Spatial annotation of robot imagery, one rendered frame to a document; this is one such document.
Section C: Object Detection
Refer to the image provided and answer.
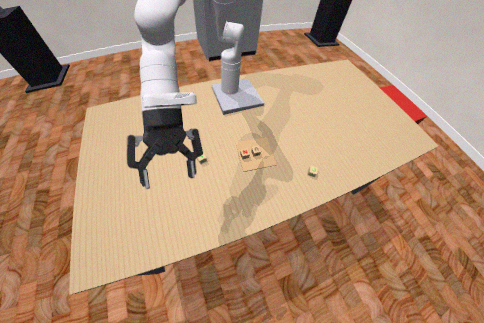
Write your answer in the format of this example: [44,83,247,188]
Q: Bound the tan square mat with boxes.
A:
[235,137,277,172]

